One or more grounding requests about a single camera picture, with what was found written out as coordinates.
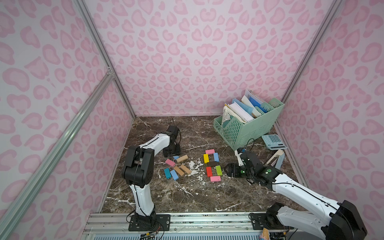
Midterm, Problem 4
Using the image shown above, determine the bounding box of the pink block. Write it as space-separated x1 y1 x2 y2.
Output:
210 176 221 183
205 149 215 155
165 159 176 168

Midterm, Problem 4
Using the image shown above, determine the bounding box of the wooden block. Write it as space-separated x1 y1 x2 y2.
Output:
174 166 185 176
176 155 189 163

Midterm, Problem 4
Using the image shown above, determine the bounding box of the green block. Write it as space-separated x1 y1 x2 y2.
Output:
215 165 223 176

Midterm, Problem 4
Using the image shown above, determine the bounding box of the teal block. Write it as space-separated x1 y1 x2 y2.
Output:
164 168 172 179

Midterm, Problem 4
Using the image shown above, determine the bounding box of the wooden block diagonal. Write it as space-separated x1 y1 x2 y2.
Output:
180 165 192 175

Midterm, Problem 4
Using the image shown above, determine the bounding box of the red block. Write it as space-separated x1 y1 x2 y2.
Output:
206 167 213 178

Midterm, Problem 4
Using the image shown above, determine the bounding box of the yellow block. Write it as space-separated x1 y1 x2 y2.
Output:
204 154 210 164

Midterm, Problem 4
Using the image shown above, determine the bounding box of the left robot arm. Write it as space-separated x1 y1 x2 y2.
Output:
122 125 181 224

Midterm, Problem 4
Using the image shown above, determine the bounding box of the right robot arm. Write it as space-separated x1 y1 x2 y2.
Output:
224 151 368 240

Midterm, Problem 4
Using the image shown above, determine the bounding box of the green plastic file basket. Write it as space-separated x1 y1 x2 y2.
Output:
214 98 285 150

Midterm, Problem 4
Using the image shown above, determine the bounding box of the grey calculator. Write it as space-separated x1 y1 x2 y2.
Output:
262 134 288 151

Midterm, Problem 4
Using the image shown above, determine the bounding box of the white papers stack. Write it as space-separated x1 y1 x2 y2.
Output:
222 103 255 124

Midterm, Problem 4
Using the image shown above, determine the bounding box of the blue folder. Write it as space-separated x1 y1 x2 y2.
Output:
248 97 268 113

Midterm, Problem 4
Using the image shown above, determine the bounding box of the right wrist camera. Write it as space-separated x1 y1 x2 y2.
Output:
234 148 244 167

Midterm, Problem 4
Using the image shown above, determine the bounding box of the wooden box at right wall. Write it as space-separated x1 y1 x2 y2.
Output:
265 150 286 170

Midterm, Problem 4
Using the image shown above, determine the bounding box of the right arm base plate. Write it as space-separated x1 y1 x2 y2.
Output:
248 213 285 230

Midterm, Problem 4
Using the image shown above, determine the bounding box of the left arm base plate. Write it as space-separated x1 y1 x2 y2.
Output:
129 213 171 232

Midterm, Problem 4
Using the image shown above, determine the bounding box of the front aluminium rail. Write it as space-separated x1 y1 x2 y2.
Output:
80 211 344 240

